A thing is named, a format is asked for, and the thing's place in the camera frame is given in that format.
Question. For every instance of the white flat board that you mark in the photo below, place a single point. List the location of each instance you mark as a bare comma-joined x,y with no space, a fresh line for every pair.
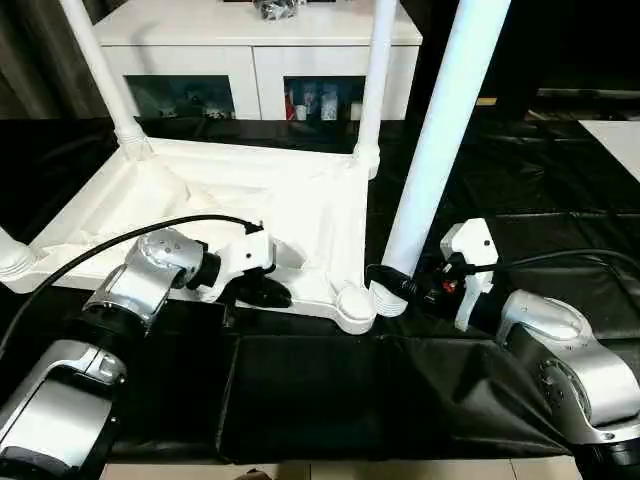
617,145

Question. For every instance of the small yellow label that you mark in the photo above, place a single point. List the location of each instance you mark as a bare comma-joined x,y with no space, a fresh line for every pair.
487,101

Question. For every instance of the white plastic table top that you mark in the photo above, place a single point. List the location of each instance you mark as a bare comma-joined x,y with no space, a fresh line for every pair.
250,190

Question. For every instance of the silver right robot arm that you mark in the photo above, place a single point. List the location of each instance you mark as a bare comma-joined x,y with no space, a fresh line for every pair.
565,350

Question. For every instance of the grey curtain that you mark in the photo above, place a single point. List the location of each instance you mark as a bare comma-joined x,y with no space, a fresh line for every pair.
45,55

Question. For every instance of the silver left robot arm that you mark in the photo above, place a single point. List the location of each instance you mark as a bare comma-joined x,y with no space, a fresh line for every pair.
145,270

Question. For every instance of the white cabinet with glass doors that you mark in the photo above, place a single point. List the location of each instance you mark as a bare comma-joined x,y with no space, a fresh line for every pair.
250,50

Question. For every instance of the black table mat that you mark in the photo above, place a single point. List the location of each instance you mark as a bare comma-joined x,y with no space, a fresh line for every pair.
350,390

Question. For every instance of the white plastic table leg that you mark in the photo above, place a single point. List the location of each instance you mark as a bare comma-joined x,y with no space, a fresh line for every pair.
15,255
375,75
440,125
100,65

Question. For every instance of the black cabinet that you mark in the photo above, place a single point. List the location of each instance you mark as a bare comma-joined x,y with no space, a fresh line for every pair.
565,45

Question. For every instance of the black white spotted toy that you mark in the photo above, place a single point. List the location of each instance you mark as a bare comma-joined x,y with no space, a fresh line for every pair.
275,9

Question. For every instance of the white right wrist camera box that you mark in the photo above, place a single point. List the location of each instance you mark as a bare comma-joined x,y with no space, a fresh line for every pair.
472,240

